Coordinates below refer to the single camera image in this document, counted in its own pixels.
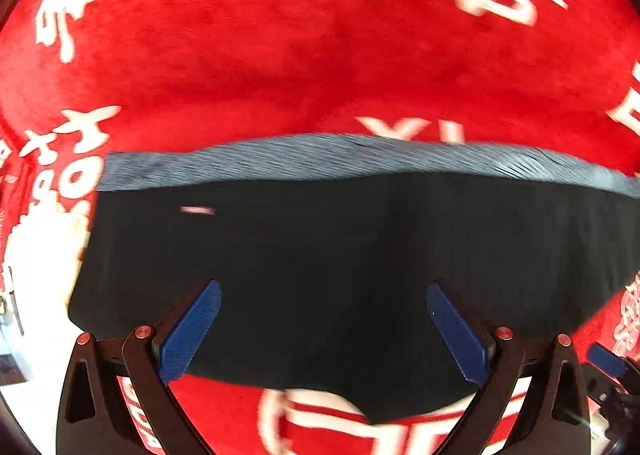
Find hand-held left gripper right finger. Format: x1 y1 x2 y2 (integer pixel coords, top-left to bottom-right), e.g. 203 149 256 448
426 279 592 455

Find black pants with grey waistband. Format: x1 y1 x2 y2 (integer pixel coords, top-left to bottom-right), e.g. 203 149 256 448
67 132 640 426

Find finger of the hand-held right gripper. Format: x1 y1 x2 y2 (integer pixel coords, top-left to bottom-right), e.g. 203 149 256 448
586 342 628 378

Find red printed blanket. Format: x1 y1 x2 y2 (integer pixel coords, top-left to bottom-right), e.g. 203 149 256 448
0 0 640 455

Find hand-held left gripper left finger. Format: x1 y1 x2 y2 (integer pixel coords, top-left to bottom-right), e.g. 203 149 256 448
57 279 222 455

